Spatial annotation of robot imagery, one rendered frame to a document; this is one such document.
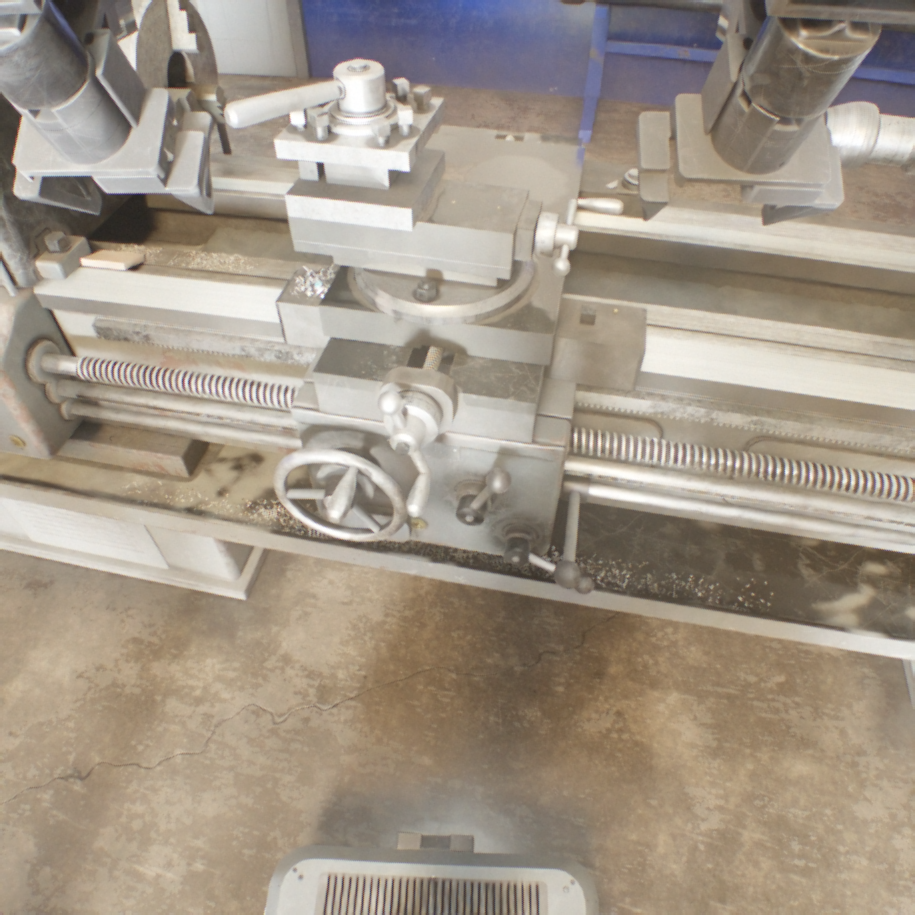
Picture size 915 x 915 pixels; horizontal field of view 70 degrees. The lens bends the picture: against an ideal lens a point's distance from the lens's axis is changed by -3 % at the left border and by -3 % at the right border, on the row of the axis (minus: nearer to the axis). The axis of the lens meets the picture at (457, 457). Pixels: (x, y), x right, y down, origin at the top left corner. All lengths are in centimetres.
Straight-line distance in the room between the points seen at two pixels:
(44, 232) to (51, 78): 84
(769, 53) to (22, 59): 41
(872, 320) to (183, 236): 139
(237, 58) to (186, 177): 420
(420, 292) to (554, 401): 25
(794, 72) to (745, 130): 5
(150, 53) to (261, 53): 345
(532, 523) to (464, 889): 58
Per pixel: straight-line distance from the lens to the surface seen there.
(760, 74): 46
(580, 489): 112
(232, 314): 115
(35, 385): 137
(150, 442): 150
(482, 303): 90
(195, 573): 180
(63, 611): 194
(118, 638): 183
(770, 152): 49
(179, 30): 126
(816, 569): 143
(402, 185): 92
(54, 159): 56
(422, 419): 84
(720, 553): 138
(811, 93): 46
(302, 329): 108
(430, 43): 433
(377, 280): 95
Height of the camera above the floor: 148
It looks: 49 degrees down
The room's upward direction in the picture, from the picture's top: straight up
